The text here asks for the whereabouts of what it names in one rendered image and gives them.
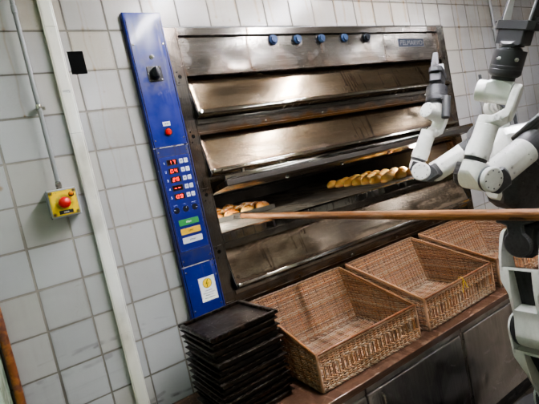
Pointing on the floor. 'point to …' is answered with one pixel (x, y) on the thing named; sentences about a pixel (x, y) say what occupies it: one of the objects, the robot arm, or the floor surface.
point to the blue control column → (136, 34)
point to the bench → (435, 366)
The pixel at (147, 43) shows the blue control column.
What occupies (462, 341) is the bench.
